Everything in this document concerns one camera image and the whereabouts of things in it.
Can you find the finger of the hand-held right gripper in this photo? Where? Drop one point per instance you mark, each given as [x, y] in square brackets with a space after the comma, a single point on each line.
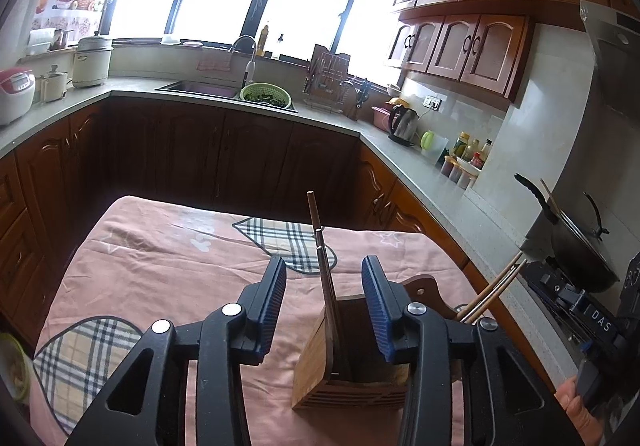
[571, 300]
[587, 378]

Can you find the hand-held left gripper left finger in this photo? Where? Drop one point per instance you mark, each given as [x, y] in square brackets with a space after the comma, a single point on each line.
[272, 311]

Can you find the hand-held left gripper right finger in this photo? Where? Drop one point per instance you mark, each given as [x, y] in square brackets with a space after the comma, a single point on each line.
[376, 316]

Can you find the carved light wooden chopstick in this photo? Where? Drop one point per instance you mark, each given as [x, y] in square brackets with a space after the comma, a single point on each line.
[492, 281]
[496, 291]

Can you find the wooden slatted utensil holder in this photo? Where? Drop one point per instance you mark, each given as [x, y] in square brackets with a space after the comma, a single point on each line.
[350, 396]

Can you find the brown chopsticks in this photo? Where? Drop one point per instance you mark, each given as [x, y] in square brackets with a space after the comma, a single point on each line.
[320, 238]

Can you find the dark wooden chopstick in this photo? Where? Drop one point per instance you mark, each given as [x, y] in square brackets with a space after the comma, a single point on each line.
[312, 206]

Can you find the person's right hand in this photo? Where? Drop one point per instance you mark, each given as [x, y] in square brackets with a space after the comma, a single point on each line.
[570, 401]

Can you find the black gas stove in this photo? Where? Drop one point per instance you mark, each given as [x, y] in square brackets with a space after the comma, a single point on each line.
[545, 278]

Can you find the black wok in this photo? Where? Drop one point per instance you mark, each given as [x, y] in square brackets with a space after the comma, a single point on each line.
[575, 251]

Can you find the wooden spatula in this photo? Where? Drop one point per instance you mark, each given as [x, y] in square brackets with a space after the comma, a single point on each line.
[550, 198]

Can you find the pink plaid-heart tablecloth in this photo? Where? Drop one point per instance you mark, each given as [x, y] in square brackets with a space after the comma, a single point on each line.
[165, 266]

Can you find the grey kitchen countertop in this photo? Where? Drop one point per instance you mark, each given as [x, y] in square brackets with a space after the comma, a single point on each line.
[400, 165]

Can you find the group of condiment jars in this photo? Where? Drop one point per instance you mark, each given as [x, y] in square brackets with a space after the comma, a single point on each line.
[457, 173]

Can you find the red label sauce bottle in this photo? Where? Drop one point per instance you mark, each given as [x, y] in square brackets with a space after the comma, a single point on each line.
[477, 159]

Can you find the wooden base cabinets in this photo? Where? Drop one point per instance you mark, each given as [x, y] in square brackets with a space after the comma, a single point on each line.
[200, 150]

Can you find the clear jug green lid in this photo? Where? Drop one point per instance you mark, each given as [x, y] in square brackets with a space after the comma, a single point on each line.
[428, 139]

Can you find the yellow-capped sauce bottle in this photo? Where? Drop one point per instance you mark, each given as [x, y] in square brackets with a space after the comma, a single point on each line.
[461, 145]

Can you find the steel electric kettle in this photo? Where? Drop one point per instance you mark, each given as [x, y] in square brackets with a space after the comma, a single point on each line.
[404, 123]

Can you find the pink plastic box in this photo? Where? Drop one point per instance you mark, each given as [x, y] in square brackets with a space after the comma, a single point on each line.
[382, 118]

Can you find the green plastic colander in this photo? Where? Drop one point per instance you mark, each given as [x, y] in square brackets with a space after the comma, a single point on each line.
[265, 93]

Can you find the metal dish rack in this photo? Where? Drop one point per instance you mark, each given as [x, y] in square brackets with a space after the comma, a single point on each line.
[325, 88]

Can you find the steel kitchen sink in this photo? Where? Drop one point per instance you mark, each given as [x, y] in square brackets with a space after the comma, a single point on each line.
[200, 88]

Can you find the chrome kitchen faucet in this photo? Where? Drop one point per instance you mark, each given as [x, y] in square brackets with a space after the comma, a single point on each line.
[250, 68]

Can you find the steel range hood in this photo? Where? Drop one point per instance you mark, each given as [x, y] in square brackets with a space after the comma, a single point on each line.
[620, 60]

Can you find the pink dish cloth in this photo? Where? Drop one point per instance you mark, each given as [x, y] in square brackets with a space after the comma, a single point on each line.
[212, 65]

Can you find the wooden cutting board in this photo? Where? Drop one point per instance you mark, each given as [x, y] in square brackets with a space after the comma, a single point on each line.
[320, 53]

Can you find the small dark-capped bottle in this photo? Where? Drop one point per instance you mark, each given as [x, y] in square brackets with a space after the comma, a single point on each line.
[278, 48]

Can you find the pale round dish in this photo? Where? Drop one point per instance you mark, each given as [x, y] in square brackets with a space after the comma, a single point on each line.
[15, 366]

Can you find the yellow oil bottle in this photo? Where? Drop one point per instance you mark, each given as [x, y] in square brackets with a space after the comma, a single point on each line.
[264, 43]

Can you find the large white rice cooker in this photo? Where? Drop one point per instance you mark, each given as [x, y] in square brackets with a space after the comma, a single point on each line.
[92, 63]

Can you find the small white pot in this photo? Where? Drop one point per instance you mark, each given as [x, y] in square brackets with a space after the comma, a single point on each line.
[52, 85]

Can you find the pink white rice cooker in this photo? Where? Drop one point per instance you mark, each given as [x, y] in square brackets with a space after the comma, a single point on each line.
[15, 95]

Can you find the white wall socket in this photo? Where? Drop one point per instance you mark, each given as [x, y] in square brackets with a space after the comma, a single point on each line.
[432, 102]

